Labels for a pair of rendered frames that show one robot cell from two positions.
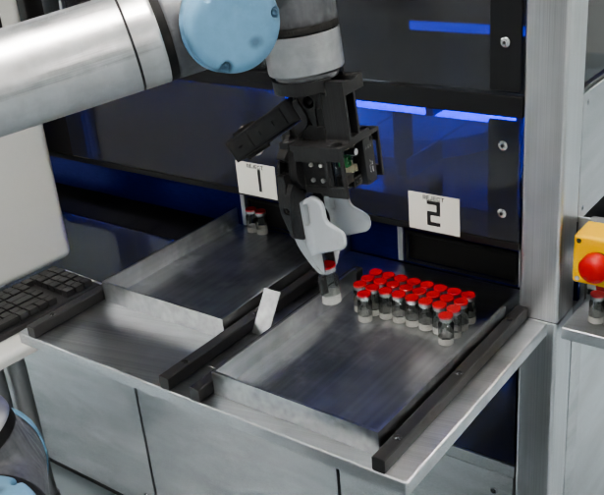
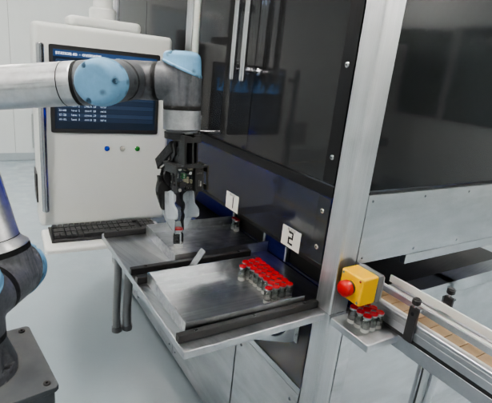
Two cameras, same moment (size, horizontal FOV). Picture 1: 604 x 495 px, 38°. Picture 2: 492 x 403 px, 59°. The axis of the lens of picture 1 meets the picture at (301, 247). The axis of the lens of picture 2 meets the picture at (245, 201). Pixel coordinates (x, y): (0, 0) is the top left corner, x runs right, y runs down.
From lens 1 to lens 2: 45 cm
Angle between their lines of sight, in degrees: 19
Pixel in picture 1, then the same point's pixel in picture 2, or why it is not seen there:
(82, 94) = (32, 97)
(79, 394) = not seen: hidden behind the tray
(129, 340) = (138, 251)
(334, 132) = (181, 160)
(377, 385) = (216, 307)
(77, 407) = not seen: hidden behind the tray
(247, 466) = not seen: hidden behind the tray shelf
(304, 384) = (186, 294)
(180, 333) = (160, 256)
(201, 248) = (204, 228)
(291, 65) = (166, 122)
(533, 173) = (332, 229)
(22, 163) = (150, 168)
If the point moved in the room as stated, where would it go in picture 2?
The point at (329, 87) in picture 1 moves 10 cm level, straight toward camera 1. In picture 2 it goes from (181, 137) to (151, 144)
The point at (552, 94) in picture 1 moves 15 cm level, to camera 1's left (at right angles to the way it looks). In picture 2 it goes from (346, 189) to (286, 178)
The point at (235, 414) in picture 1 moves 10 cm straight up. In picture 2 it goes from (145, 294) to (146, 260)
